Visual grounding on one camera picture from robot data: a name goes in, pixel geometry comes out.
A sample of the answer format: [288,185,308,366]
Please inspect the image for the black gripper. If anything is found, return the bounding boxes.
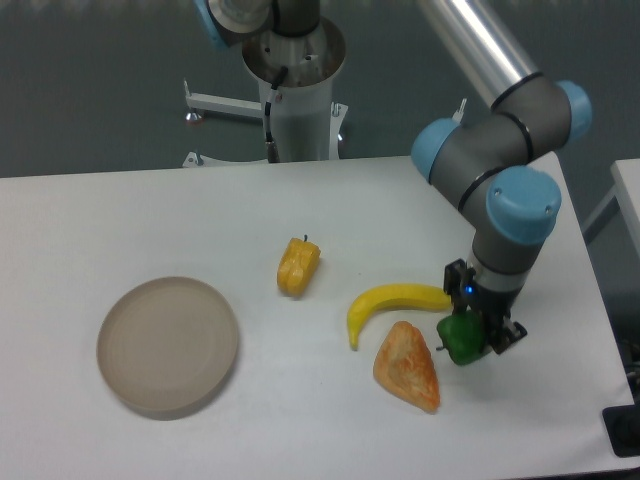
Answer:
[443,259,528,355]

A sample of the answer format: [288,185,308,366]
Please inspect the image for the green toy pepper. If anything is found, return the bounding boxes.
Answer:
[436,310,486,366]

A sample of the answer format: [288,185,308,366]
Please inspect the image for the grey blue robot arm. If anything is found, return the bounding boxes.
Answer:
[195,1,592,365]

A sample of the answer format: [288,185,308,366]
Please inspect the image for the yellow toy pepper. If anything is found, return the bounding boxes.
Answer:
[276,236,321,298]

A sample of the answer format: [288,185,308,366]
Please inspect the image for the orange toy pastry triangle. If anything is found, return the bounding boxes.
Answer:
[373,321,441,414]

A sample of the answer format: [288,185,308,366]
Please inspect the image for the yellow toy banana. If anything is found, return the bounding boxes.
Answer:
[346,283,451,351]

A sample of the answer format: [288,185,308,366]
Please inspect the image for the black device at edge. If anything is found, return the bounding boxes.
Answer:
[602,404,639,458]

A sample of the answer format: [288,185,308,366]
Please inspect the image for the white side table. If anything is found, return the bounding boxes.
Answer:
[581,158,640,252]

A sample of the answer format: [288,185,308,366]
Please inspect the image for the beige round plate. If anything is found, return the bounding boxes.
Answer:
[96,277,240,421]

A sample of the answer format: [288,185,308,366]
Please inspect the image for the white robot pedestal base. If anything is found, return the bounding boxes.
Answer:
[184,17,348,163]

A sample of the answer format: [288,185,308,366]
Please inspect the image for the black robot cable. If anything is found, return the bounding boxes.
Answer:
[262,65,289,164]

